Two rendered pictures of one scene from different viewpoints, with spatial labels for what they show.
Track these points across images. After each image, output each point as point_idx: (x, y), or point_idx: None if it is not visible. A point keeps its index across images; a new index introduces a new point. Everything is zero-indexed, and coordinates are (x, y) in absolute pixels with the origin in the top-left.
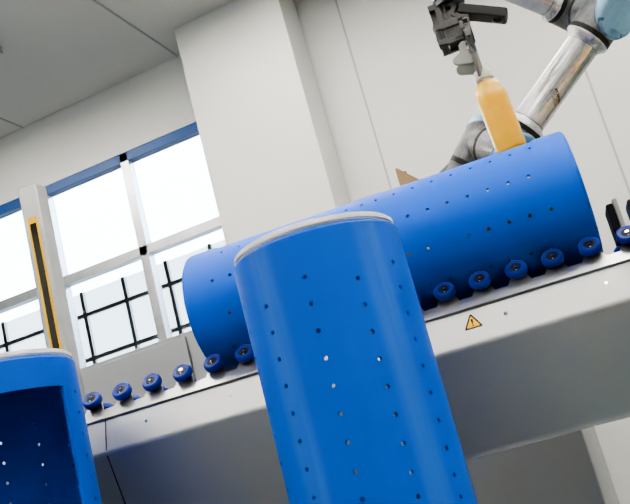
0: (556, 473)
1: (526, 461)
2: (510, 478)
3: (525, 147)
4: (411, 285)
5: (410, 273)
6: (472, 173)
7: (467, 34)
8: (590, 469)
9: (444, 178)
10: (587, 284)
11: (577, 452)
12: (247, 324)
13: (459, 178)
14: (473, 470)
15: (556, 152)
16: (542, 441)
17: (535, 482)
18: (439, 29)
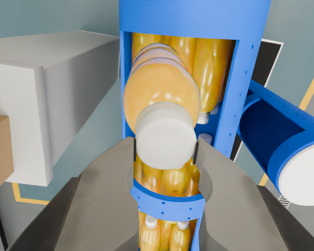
0: (101, 63)
1: (98, 77)
2: (99, 86)
3: (248, 51)
4: None
5: None
6: (239, 111)
7: None
8: (102, 47)
9: (230, 139)
10: None
11: (99, 51)
12: None
13: (237, 123)
14: (97, 103)
15: (267, 17)
16: (96, 68)
17: (101, 74)
18: None
